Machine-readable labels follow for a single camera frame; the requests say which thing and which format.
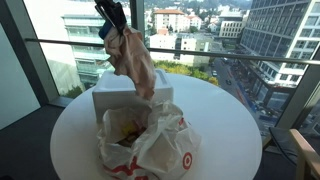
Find white red plastic bag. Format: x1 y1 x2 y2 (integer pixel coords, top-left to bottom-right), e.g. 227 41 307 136
96 99 203 180

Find metal window railing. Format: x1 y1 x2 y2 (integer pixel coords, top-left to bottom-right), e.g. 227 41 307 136
24 37 320 66

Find yellow small object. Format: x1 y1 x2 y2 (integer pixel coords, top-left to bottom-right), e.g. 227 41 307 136
121 121 138 136

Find wooden chair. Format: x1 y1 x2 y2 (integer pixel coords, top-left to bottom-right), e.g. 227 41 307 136
288 128 320 180

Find dark slanted window frame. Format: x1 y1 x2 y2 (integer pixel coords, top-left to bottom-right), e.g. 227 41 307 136
0 0 60 107

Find light grey window post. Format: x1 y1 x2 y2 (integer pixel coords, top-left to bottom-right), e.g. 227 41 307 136
275 46 320 130

